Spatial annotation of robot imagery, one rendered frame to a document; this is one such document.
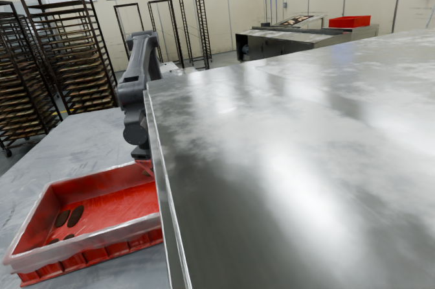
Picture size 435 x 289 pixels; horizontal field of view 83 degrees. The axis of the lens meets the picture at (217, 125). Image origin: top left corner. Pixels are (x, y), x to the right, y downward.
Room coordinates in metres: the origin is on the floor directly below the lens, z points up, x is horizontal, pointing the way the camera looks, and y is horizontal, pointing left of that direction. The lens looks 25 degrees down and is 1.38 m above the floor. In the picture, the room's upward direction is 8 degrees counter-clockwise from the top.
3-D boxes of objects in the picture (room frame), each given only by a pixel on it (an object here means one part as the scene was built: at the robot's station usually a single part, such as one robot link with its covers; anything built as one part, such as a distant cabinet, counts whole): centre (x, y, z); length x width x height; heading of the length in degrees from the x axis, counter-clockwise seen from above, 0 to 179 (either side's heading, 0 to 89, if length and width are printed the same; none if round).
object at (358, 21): (4.16, -2.32, 0.93); 0.51 x 0.36 x 0.13; 18
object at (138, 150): (0.63, 0.20, 1.08); 0.10 x 0.07 x 0.07; 164
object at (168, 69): (2.23, 0.34, 0.89); 1.25 x 0.18 x 0.09; 14
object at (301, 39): (5.03, -1.68, 0.51); 3.00 x 1.26 x 1.03; 14
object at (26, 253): (0.62, 0.35, 0.87); 0.49 x 0.34 x 0.10; 103
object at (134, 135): (0.59, 0.20, 1.17); 0.11 x 0.09 x 0.12; 4
